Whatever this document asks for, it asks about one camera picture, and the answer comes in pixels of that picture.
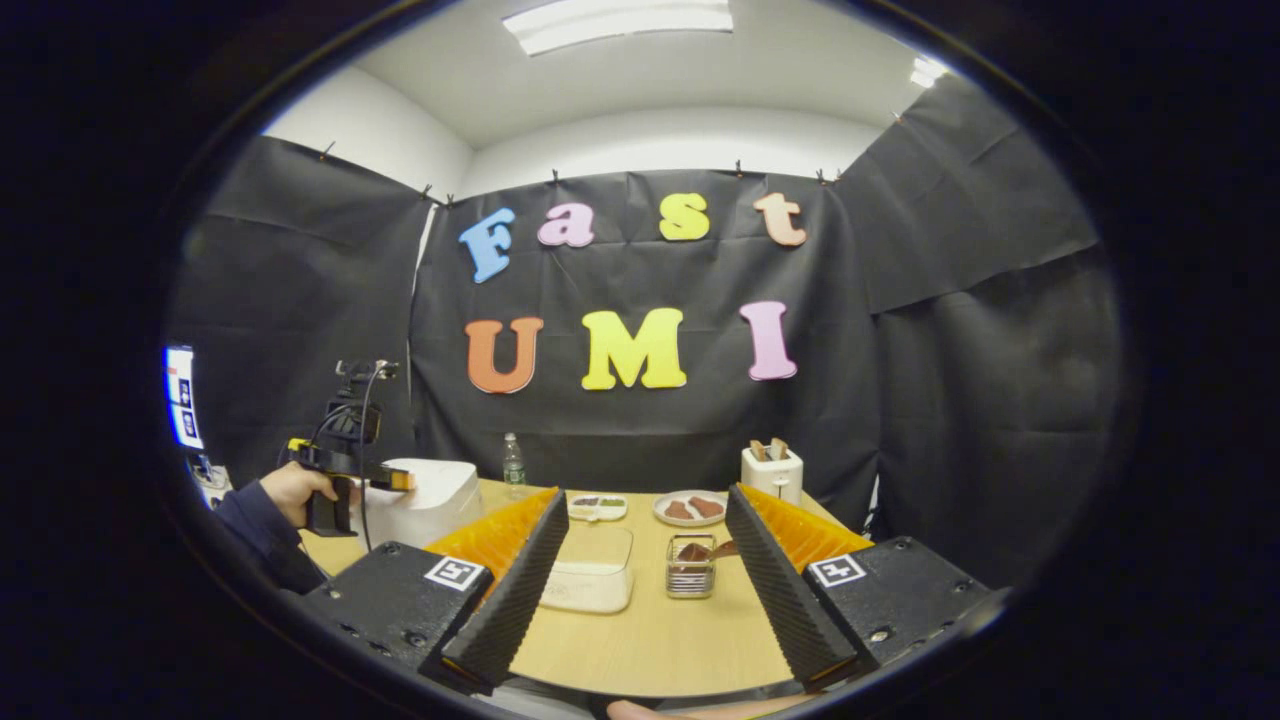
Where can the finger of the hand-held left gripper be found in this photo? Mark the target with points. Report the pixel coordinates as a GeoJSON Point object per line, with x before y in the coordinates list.
{"type": "Point", "coordinates": [390, 480]}

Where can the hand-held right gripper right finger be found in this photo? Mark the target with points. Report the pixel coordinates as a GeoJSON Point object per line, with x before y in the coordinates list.
{"type": "Point", "coordinates": [780, 600]}

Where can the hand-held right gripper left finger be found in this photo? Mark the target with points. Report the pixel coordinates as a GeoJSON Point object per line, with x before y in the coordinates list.
{"type": "Point", "coordinates": [505, 600]}

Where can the white rice cooker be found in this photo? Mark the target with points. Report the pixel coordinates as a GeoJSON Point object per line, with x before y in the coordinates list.
{"type": "Point", "coordinates": [430, 500]}

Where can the brown meat piece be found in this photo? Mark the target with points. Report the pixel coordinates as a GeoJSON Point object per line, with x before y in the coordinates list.
{"type": "Point", "coordinates": [706, 506]}
{"type": "Point", "coordinates": [678, 510]}

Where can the white round plate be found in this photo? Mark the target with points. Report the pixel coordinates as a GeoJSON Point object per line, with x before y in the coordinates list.
{"type": "Point", "coordinates": [690, 520]}

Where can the clear water bottle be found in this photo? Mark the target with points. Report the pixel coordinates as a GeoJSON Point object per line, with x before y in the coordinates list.
{"type": "Point", "coordinates": [513, 465]}

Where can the white toaster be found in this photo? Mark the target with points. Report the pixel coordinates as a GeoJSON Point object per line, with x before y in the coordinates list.
{"type": "Point", "coordinates": [772, 475]}

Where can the white divided grain dish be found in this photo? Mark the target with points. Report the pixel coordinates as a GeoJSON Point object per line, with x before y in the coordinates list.
{"type": "Point", "coordinates": [597, 508]}

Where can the computer monitor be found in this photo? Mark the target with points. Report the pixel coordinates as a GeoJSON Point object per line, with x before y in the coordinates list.
{"type": "Point", "coordinates": [183, 397]}

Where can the black backdrop cloth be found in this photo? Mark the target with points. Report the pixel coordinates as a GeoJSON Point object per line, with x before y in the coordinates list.
{"type": "Point", "coordinates": [650, 420]}

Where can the long ceiling light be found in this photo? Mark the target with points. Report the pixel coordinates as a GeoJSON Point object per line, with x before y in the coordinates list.
{"type": "Point", "coordinates": [620, 22]}

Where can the small ceiling light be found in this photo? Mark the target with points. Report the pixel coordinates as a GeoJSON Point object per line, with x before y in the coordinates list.
{"type": "Point", "coordinates": [926, 72]}

